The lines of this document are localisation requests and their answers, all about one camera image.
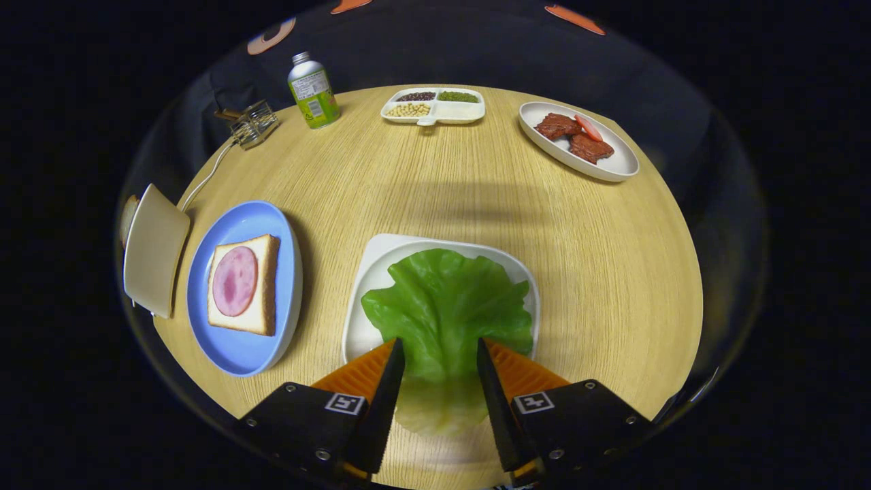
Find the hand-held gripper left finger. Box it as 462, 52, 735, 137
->
231, 338, 406, 485

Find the blue plate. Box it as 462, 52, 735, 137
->
186, 200, 303, 378

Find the black backdrop cloth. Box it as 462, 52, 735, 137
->
116, 0, 770, 423

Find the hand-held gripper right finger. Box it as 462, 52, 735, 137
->
476, 337, 655, 487

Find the white oval plate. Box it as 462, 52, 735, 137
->
519, 101, 640, 182

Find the white divided dish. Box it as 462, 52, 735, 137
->
380, 87, 487, 127

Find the white toaster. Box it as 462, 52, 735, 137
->
121, 184, 191, 319

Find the white square plate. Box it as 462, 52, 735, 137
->
341, 233, 541, 368

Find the green lettuce leaf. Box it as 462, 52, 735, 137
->
361, 248, 535, 436

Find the brown meat slice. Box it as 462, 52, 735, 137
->
534, 113, 582, 142
569, 133, 615, 165

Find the pink ham slice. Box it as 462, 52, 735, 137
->
212, 246, 259, 318

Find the toast slice under ham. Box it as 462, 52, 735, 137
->
207, 234, 281, 337

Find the silver bottle with green label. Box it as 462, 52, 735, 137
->
287, 52, 342, 130

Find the metal wire basket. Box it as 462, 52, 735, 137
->
230, 100, 280, 150

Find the white toaster cable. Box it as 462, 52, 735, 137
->
178, 136, 239, 213

